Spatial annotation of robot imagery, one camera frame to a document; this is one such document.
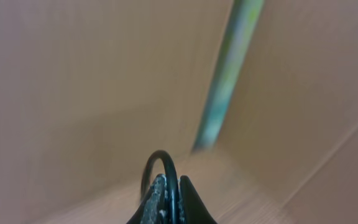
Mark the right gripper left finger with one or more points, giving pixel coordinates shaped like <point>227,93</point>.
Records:
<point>153,208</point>

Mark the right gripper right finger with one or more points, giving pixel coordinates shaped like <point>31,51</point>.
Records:
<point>193,210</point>

